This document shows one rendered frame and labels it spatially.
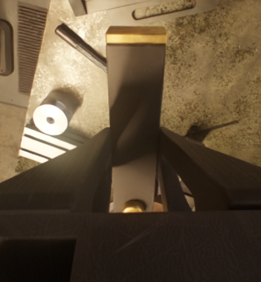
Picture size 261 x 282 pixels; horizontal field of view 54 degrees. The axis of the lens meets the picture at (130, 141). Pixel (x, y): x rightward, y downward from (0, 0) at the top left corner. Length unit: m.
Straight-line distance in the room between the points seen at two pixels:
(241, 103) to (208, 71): 0.08
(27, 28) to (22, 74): 0.18
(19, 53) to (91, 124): 0.75
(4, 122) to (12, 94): 0.46
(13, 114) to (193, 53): 1.33
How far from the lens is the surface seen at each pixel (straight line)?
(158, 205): 0.42
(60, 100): 0.39
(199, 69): 0.38
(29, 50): 1.11
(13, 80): 1.18
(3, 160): 1.84
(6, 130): 1.68
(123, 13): 0.35
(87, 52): 0.37
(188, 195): 0.48
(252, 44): 0.39
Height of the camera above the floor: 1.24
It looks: 56 degrees down
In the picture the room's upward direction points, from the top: 173 degrees counter-clockwise
